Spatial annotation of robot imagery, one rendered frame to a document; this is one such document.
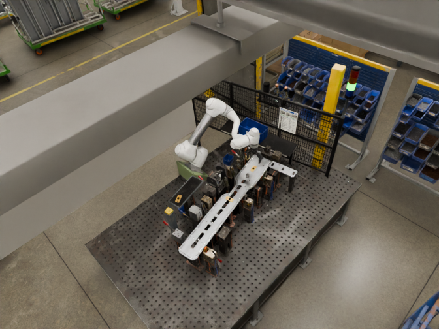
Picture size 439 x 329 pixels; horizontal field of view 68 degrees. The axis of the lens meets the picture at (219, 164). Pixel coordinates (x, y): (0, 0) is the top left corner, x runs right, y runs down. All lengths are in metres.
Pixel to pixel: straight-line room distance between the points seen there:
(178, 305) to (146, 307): 0.29
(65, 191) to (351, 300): 3.67
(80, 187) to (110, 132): 0.08
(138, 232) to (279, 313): 1.69
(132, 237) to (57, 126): 3.10
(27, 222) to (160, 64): 0.27
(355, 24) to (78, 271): 4.20
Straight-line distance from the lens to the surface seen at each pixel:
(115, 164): 0.47
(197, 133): 3.46
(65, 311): 4.23
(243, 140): 3.01
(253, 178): 3.35
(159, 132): 0.48
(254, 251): 3.25
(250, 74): 5.11
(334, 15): 0.41
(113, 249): 3.50
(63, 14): 9.41
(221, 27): 0.56
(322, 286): 3.94
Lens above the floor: 3.57
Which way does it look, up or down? 47 degrees down
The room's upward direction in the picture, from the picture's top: 6 degrees counter-clockwise
